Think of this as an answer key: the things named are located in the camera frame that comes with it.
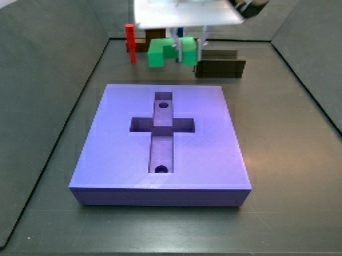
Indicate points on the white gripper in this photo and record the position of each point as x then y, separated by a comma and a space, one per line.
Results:
184, 13

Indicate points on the green U-shaped block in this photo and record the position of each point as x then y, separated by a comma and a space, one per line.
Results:
162, 50

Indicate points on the black fixture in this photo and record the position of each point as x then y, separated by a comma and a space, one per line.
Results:
219, 64

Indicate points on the purple board with cross slot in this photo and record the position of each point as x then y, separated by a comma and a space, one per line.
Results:
160, 149

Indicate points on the blue peg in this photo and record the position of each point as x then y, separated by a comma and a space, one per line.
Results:
179, 32

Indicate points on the brown T-shaped block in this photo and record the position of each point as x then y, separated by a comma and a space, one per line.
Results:
151, 34

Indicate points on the red peg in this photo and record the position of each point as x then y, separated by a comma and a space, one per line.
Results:
131, 44

